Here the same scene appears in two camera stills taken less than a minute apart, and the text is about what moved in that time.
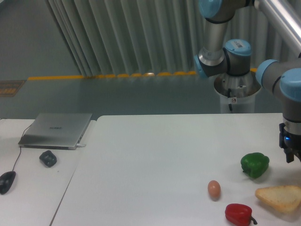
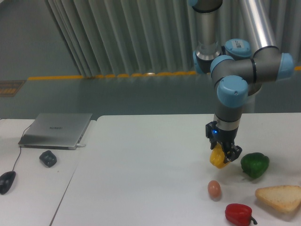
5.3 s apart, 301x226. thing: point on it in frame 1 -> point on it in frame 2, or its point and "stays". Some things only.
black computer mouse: (6, 181) stays
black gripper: (290, 143) -> (227, 137)
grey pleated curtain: (124, 37) stays
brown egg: (214, 189) stays
